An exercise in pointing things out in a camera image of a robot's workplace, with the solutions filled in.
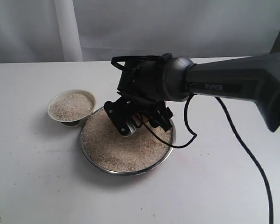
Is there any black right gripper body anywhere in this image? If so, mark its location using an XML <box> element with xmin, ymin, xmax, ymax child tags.
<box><xmin>116</xmin><ymin>58</ymin><xmax>175</xmax><ymax>105</ymax></box>

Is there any brown wooden cup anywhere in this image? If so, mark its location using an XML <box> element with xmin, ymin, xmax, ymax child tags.
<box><xmin>133</xmin><ymin>113</ymin><xmax>149</xmax><ymax>125</ymax></box>

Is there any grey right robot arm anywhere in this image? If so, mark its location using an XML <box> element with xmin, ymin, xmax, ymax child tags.
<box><xmin>104</xmin><ymin>53</ymin><xmax>280</xmax><ymax>136</ymax></box>

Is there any rice in steel plate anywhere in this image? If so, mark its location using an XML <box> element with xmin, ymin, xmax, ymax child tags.
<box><xmin>81</xmin><ymin>108</ymin><xmax>173</xmax><ymax>173</ymax></box>

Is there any small cream ceramic bowl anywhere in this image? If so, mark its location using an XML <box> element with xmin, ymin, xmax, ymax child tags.
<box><xmin>47</xmin><ymin>89</ymin><xmax>97</xmax><ymax>128</ymax></box>

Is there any rice in small bowl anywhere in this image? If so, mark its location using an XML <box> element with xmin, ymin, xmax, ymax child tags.
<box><xmin>48</xmin><ymin>92</ymin><xmax>94</xmax><ymax>122</ymax></box>

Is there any large steel plate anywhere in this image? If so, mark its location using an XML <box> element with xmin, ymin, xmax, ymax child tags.
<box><xmin>78</xmin><ymin>106</ymin><xmax>177</xmax><ymax>177</ymax></box>

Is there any white backdrop curtain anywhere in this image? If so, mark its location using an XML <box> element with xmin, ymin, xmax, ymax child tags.
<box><xmin>0</xmin><ymin>0</ymin><xmax>280</xmax><ymax>63</ymax></box>

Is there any black camera cable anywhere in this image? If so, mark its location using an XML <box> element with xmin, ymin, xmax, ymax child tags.
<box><xmin>111</xmin><ymin>53</ymin><xmax>275</xmax><ymax>224</ymax></box>

